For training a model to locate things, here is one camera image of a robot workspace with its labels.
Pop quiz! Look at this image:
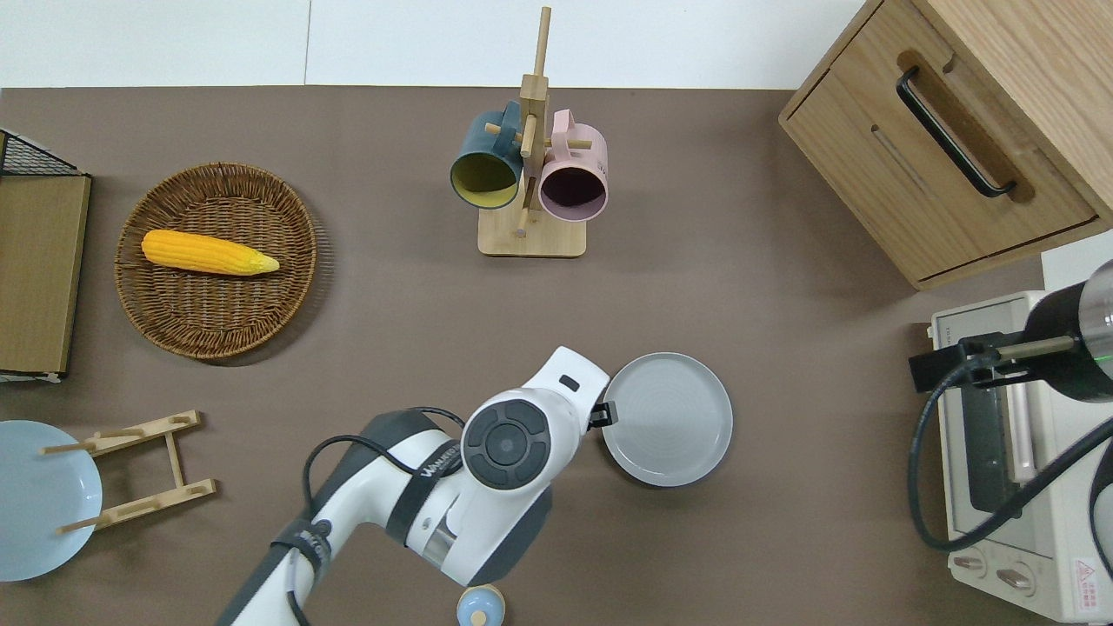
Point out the pink mug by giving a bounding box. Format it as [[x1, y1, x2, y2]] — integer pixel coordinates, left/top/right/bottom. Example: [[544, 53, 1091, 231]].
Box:
[[538, 110, 609, 222]]

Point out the brown wicker basket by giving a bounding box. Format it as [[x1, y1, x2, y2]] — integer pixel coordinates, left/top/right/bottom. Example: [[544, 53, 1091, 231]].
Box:
[[115, 162, 319, 359]]

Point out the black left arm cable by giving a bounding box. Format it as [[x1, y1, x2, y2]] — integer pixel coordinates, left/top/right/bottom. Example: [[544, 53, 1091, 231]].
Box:
[[278, 406, 467, 626]]

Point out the wire shelf with wooden boards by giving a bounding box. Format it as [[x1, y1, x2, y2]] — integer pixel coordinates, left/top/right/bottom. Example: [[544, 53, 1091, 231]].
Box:
[[0, 129, 92, 383]]

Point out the wooden plate rack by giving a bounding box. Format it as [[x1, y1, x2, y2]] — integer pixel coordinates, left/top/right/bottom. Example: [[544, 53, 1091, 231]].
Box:
[[39, 410, 218, 535]]

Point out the white toaster oven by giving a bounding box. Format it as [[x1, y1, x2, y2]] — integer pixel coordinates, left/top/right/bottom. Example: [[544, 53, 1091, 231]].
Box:
[[929, 291, 1113, 623]]

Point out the yellow corn cob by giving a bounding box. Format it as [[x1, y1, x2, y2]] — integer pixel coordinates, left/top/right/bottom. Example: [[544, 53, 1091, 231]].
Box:
[[141, 230, 281, 277]]

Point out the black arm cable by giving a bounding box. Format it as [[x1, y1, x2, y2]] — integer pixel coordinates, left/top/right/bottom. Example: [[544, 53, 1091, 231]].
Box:
[[278, 406, 467, 626], [908, 361, 1113, 554]]

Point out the brown table mat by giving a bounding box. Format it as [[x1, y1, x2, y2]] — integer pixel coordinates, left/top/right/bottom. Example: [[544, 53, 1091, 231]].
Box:
[[0, 85, 1113, 626]]

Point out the light blue plate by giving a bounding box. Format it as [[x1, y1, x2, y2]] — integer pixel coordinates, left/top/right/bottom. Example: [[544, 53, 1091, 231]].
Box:
[[0, 420, 103, 582]]

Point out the black drawer handle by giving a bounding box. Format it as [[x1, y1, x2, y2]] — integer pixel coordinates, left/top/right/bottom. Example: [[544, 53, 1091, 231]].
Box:
[[896, 67, 1017, 198]]

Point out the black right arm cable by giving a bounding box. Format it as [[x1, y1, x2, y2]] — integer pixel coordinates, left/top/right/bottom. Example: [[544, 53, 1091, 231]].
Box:
[[908, 361, 1113, 554]]

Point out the gray round plate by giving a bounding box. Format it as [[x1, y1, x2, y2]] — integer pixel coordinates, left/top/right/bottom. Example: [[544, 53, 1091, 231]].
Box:
[[602, 352, 734, 488]]

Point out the wooden drawer cabinet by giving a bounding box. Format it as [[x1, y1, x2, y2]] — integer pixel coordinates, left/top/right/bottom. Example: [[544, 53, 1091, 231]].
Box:
[[779, 0, 1113, 291]]

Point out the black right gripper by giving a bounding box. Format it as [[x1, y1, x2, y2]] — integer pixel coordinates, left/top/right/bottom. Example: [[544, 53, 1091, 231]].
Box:
[[910, 283, 1113, 403]]

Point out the dark blue mug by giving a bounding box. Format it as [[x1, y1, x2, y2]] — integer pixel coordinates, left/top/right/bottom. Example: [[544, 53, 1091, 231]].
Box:
[[450, 102, 525, 210]]

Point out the wooden mug tree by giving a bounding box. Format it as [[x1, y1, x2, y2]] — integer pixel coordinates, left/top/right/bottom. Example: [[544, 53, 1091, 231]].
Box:
[[478, 7, 594, 258]]

